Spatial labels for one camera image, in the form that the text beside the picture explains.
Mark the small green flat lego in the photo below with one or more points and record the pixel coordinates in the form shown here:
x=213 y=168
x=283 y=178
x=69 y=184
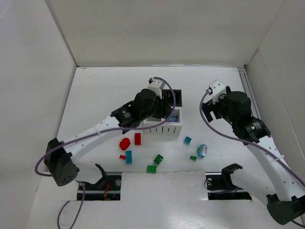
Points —
x=193 y=158

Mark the small teal lego brick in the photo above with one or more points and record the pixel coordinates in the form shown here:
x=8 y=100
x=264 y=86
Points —
x=187 y=140

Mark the aluminium rail on right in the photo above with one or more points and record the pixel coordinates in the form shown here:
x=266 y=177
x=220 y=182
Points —
x=248 y=90

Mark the white two-compartment container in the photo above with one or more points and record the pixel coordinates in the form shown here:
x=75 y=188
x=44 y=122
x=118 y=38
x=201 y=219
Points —
x=168 y=128

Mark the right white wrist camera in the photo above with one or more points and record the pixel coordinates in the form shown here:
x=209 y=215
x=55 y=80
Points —
x=217 y=91

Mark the purple printed lego in container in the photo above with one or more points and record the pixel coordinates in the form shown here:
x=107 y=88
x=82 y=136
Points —
x=173 y=119

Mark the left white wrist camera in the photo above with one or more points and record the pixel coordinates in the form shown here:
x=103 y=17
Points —
x=156 y=85

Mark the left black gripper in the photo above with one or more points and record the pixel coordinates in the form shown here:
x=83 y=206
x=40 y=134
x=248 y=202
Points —
x=165 y=105

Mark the dark green lego brick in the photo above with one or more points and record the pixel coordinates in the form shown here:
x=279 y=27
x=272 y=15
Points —
x=158 y=159

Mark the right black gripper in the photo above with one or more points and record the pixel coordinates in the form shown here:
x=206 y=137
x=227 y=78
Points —
x=212 y=108

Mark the teal long lego brick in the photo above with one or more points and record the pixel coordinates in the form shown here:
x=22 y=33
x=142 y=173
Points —
x=128 y=157

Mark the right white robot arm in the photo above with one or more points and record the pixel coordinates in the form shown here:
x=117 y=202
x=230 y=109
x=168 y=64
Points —
x=285 y=196

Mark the light green lego brick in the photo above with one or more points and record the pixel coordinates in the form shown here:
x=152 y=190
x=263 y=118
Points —
x=151 y=169

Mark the red rectangular lego brick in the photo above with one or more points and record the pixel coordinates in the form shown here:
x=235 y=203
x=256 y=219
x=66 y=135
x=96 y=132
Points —
x=137 y=139

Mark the red heart-shaped lego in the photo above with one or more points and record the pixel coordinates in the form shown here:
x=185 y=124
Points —
x=124 y=144

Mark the black two-compartment container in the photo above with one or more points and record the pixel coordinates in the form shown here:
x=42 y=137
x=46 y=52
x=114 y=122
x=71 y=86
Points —
x=169 y=96

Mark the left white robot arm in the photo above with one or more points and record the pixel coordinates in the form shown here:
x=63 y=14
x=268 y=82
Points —
x=61 y=156

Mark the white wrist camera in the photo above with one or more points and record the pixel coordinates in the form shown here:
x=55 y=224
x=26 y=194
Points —
x=156 y=85
x=217 y=91

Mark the blue oval printed lego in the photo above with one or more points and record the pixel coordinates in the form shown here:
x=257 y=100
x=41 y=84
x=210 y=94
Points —
x=202 y=151

